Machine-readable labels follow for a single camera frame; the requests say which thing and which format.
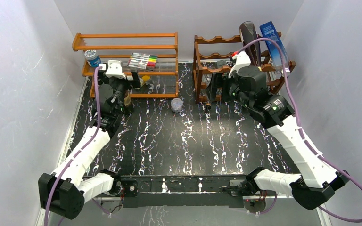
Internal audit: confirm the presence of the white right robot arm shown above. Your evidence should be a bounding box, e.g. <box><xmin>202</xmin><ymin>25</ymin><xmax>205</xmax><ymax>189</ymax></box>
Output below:
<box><xmin>205</xmin><ymin>66</ymin><xmax>349</xmax><ymax>210</ymax></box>

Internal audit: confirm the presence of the blue lidded round jar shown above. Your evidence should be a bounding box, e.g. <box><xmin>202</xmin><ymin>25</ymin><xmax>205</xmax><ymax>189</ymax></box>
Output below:
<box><xmin>84</xmin><ymin>49</ymin><xmax>101</xmax><ymax>67</ymax></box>

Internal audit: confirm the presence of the orange wooden shelf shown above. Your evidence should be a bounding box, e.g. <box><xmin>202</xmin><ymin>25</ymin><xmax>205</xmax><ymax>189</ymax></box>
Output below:
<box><xmin>72</xmin><ymin>32</ymin><xmax>180</xmax><ymax>98</ymax></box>

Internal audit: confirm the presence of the clear jar of paper clips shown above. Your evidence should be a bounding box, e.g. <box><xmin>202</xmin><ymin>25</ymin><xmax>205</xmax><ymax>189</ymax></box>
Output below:
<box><xmin>171</xmin><ymin>98</ymin><xmax>183</xmax><ymax>113</ymax></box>

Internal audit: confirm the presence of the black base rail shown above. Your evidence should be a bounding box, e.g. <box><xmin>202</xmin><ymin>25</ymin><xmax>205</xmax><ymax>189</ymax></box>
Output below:
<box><xmin>118</xmin><ymin>174</ymin><xmax>277</xmax><ymax>209</ymax></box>

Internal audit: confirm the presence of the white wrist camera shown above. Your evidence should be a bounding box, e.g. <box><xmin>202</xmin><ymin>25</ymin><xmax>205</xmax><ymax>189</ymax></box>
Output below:
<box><xmin>228</xmin><ymin>51</ymin><xmax>251</xmax><ymax>79</ymax></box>
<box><xmin>99</xmin><ymin>60</ymin><xmax>127</xmax><ymax>80</ymax></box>

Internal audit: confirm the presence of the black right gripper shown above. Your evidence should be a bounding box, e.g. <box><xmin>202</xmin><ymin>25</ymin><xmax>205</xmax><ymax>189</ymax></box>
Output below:
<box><xmin>204</xmin><ymin>72</ymin><xmax>252</xmax><ymax>110</ymax></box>

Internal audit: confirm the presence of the green wine bottle white neck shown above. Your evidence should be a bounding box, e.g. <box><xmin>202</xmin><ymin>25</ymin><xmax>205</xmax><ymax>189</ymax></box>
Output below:
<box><xmin>123</xmin><ymin>91</ymin><xmax>134</xmax><ymax>115</ymax></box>

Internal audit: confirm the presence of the brown wooden wine rack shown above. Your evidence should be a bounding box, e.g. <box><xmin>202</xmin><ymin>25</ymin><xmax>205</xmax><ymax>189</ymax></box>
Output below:
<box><xmin>192</xmin><ymin>34</ymin><xmax>285</xmax><ymax>103</ymax></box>

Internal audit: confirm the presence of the white and green small box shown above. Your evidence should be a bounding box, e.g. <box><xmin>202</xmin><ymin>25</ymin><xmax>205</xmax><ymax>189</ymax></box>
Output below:
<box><xmin>139</xmin><ymin>78</ymin><xmax>145</xmax><ymax>88</ymax></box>

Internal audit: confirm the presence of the yellow grey eraser block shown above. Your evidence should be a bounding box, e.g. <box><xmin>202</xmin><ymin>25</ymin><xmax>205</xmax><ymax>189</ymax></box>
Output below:
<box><xmin>142</xmin><ymin>75</ymin><xmax>152</xmax><ymax>85</ymax></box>

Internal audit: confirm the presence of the clear bottle copper cap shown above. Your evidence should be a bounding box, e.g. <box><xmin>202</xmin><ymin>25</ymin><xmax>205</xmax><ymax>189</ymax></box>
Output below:
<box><xmin>204</xmin><ymin>75</ymin><xmax>216</xmax><ymax>112</ymax></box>

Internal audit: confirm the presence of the pack of coloured markers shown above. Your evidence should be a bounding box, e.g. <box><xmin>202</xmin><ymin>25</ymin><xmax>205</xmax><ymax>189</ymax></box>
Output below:
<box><xmin>128</xmin><ymin>52</ymin><xmax>158</xmax><ymax>71</ymax></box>

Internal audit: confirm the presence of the dark red bottle gold cap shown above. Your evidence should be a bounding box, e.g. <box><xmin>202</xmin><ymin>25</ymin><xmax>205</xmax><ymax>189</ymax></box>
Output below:
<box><xmin>239</xmin><ymin>21</ymin><xmax>261</xmax><ymax>67</ymax></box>

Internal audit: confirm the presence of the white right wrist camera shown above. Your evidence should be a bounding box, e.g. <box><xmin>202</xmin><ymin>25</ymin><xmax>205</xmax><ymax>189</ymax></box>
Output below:
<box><xmin>228</xmin><ymin>51</ymin><xmax>251</xmax><ymax>79</ymax></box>

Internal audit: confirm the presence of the blue carton bottle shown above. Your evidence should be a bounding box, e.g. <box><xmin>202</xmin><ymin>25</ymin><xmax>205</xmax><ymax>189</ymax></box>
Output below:
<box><xmin>259</xmin><ymin>21</ymin><xmax>291</xmax><ymax>78</ymax></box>

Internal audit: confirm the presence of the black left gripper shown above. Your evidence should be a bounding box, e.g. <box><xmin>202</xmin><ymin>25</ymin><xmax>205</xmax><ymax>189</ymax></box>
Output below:
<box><xmin>98</xmin><ymin>68</ymin><xmax>140</xmax><ymax>115</ymax></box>

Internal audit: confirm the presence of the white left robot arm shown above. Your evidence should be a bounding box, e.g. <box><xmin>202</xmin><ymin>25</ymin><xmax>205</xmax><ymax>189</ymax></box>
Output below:
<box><xmin>38</xmin><ymin>67</ymin><xmax>141</xmax><ymax>225</ymax></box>

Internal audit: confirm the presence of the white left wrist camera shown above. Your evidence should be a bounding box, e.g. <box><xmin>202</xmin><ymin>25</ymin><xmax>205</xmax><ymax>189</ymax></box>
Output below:
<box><xmin>99</xmin><ymin>60</ymin><xmax>127</xmax><ymax>80</ymax></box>

